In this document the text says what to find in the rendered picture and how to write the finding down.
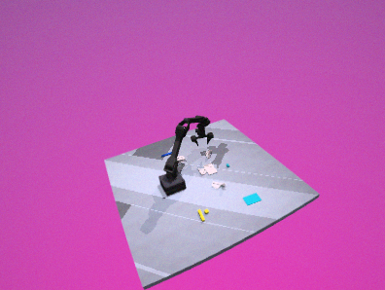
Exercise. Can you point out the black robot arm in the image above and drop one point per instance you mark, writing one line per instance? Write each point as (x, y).
(172, 163)

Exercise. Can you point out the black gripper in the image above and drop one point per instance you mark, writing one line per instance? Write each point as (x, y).
(201, 134)

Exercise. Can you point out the cyan flat plate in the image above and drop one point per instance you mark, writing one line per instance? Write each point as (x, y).
(252, 199)

